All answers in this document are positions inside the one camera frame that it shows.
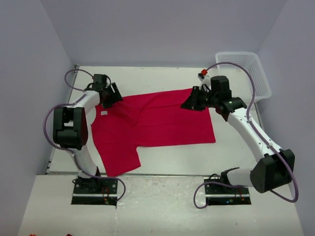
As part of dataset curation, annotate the red t shirt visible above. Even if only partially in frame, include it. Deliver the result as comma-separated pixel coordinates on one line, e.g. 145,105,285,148
91,89,216,177

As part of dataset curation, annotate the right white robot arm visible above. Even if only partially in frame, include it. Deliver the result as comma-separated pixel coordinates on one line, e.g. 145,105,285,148
181,76,295,193

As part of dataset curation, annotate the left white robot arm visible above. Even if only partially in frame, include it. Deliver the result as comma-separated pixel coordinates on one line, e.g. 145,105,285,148
53,74,123,178

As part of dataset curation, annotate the white plastic basket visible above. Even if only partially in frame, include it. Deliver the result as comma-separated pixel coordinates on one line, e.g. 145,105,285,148
216,52,272,103

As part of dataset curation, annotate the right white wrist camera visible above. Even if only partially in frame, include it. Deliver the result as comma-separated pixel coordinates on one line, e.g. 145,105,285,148
197,69,211,90

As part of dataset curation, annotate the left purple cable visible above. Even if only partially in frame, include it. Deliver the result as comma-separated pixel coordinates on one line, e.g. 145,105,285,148
43,69,126,204

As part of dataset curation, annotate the purple cable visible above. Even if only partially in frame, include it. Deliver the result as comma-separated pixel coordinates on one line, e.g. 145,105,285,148
193,61,299,209
43,69,126,204

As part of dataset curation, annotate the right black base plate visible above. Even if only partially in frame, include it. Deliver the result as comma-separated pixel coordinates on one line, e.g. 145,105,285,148
204,184,252,206

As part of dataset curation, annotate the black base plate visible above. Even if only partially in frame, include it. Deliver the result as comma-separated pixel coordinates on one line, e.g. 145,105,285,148
71,177,118,206
204,184,252,206

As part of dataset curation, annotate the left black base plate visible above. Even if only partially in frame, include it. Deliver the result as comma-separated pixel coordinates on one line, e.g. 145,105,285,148
71,177,118,206

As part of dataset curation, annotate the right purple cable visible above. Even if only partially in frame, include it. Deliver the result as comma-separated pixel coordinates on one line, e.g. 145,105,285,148
193,61,299,209

